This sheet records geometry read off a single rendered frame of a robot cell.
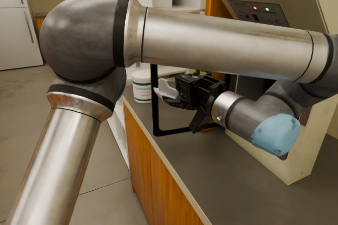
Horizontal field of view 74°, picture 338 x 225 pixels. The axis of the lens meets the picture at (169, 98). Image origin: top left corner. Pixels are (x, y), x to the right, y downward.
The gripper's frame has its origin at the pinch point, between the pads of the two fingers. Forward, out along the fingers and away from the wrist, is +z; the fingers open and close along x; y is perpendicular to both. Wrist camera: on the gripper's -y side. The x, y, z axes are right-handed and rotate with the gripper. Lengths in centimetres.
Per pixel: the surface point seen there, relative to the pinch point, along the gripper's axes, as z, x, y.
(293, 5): -21.5, -21.5, 18.8
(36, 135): 209, 51, -116
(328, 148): -28, -52, -40
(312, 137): -29.1, -28.6, -19.0
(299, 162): -28.5, -24.8, -27.2
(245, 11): -4.7, -26.9, 15.3
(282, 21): -16.9, -25.8, 13.9
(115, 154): 127, -6, -126
